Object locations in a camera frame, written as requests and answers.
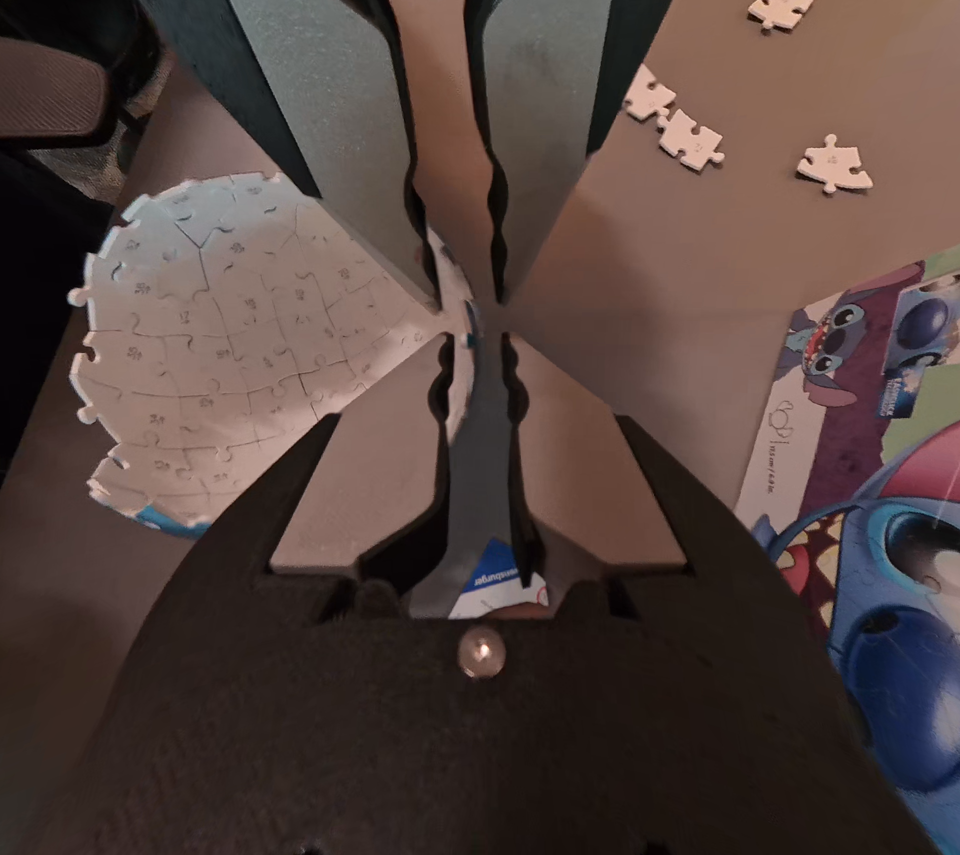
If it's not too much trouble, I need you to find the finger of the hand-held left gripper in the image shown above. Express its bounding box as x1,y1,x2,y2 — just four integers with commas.
221,0,444,312
463,0,624,305

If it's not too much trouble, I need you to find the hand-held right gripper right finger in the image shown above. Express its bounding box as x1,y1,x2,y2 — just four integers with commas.
498,333,690,590

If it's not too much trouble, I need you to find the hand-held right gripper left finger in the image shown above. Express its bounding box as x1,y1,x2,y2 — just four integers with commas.
268,333,457,597

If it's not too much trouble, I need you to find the blue puzzle ball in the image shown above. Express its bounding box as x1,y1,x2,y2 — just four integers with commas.
67,172,481,543

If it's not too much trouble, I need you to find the white puzzle piece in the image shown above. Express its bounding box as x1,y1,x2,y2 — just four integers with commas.
657,108,727,175
622,63,678,123
747,0,819,33
796,133,875,196

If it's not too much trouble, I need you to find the printed puzzle box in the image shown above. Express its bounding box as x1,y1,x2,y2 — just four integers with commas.
733,258,960,855

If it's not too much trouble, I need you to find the white instruction leaflet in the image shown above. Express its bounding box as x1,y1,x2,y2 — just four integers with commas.
448,537,551,621

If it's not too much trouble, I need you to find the grey office chair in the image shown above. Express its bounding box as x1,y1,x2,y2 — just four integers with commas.
0,0,166,196

